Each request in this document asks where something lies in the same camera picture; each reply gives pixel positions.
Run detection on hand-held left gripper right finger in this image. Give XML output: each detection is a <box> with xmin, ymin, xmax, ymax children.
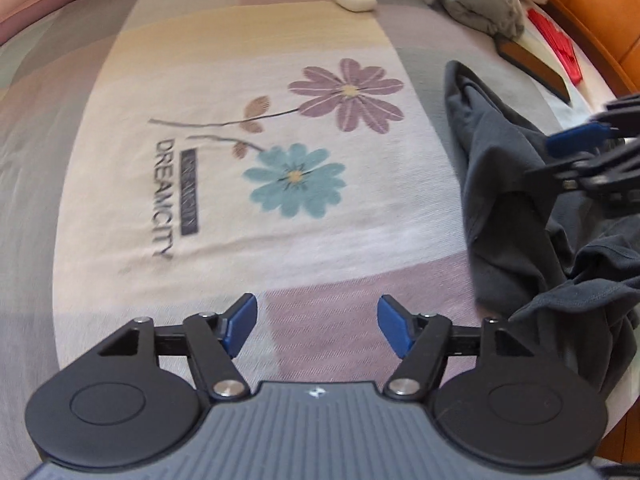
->
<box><xmin>377</xmin><ymin>295</ymin><xmax>533</xmax><ymax>402</ymax></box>

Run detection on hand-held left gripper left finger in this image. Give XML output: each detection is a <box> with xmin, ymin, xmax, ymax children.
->
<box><xmin>97</xmin><ymin>294</ymin><xmax>258</xmax><ymax>401</ymax></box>

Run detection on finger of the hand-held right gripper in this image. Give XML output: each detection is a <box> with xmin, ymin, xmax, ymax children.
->
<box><xmin>525</xmin><ymin>142</ymin><xmax>640</xmax><ymax>209</ymax></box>
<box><xmin>546</xmin><ymin>92</ymin><xmax>640</xmax><ymax>158</ymax></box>

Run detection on dark grey pants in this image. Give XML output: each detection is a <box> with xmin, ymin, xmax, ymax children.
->
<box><xmin>444</xmin><ymin>60</ymin><xmax>640</xmax><ymax>401</ymax></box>

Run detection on black smartphone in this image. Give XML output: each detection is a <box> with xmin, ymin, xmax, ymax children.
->
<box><xmin>495</xmin><ymin>35</ymin><xmax>572</xmax><ymax>106</ymax></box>

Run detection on red folding fan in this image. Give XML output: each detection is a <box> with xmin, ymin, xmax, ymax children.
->
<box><xmin>527</xmin><ymin>7</ymin><xmax>586</xmax><ymax>83</ymax></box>

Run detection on wooden headboard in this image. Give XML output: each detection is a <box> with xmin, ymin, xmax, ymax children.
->
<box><xmin>542</xmin><ymin>0</ymin><xmax>640</xmax><ymax>96</ymax></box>

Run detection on floral patchwork bed sheet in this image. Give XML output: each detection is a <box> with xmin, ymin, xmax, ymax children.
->
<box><xmin>0</xmin><ymin>0</ymin><xmax>640</xmax><ymax>461</ymax></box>

